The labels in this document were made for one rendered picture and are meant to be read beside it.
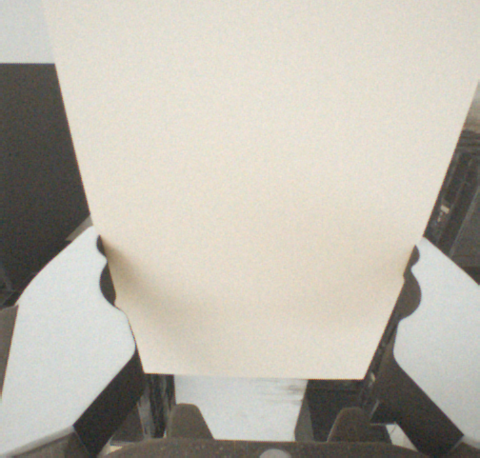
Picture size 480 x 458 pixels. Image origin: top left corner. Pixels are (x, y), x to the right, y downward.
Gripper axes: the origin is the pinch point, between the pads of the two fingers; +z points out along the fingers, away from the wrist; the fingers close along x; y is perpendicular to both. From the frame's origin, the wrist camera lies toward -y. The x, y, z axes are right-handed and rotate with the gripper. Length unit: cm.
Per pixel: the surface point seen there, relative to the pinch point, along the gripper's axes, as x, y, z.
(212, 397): -8, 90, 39
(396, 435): 149, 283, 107
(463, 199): 58, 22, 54
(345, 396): 70, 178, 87
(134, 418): -25, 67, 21
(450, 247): 56, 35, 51
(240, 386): 1, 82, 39
